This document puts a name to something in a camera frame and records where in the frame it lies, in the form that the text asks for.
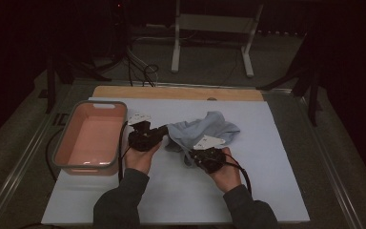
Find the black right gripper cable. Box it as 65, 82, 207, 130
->
223, 152, 253, 196

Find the white metal stand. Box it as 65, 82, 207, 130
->
171, 0, 265, 78

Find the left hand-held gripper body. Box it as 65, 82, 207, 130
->
127, 112, 160, 153

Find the bundle of floor cables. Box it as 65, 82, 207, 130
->
125, 34, 160, 88

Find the black stand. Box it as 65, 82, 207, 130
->
256, 31, 323, 128
46, 47, 112, 115

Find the light blue knit garment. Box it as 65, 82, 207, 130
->
165, 110, 241, 166

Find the person's left hand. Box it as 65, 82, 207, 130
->
124, 141, 163, 176

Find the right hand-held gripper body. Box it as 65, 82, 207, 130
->
188, 135, 227, 175

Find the white table mat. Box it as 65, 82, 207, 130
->
41, 96, 311, 225

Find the pink basket with grey rim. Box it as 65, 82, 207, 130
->
51, 100, 129, 177

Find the person's right hand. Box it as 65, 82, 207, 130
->
209, 146, 243, 195

